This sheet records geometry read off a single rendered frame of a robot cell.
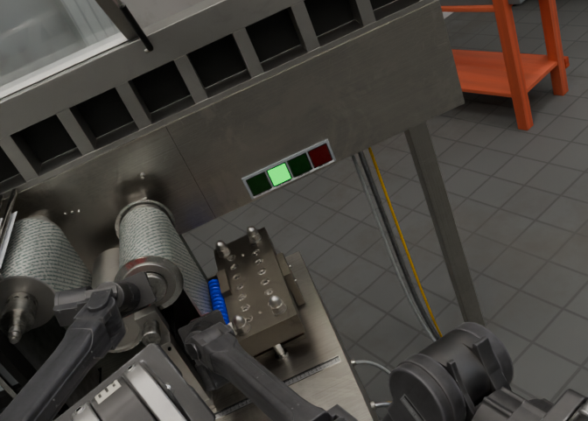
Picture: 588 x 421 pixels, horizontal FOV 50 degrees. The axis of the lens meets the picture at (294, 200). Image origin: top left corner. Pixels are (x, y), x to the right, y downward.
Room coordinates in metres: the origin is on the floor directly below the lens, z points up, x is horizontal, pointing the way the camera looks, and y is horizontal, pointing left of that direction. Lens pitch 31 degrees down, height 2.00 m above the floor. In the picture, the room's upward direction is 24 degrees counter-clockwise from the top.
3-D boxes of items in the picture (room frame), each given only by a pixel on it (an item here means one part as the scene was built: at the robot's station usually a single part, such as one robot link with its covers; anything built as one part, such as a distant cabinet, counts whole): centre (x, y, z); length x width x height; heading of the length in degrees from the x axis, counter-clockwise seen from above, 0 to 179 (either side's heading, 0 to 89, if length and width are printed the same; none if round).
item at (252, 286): (1.33, 0.18, 1.00); 0.40 x 0.16 x 0.06; 1
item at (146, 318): (1.12, 0.40, 1.05); 0.06 x 0.05 x 0.31; 1
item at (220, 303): (1.28, 0.28, 1.03); 0.21 x 0.04 x 0.03; 1
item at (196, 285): (1.28, 0.30, 1.10); 0.23 x 0.01 x 0.18; 1
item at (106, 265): (1.28, 0.48, 1.18); 0.26 x 0.12 x 0.12; 1
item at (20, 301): (1.14, 0.61, 1.34); 0.06 x 0.06 x 0.06; 1
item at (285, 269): (1.34, 0.09, 0.97); 0.10 x 0.03 x 0.11; 1
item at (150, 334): (1.08, 0.40, 1.18); 0.04 x 0.02 x 0.04; 91
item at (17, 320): (1.08, 0.61, 1.34); 0.06 x 0.03 x 0.03; 1
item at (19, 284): (1.29, 0.61, 1.34); 0.25 x 0.14 x 0.14; 1
